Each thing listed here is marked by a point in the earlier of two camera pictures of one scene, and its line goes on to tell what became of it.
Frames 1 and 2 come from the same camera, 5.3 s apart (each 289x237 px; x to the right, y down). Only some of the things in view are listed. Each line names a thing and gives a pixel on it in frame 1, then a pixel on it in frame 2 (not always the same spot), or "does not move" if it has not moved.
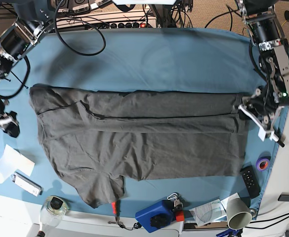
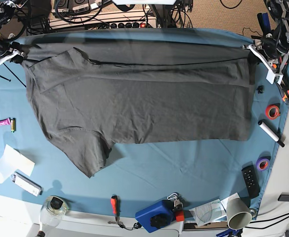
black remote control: x=251 y=181 does not move
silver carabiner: x=169 y=198 does not move
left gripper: x=265 y=100 → x=269 y=46
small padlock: x=178 y=204 does not move
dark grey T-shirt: x=97 y=138 → x=92 y=95
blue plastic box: x=157 y=216 does not move
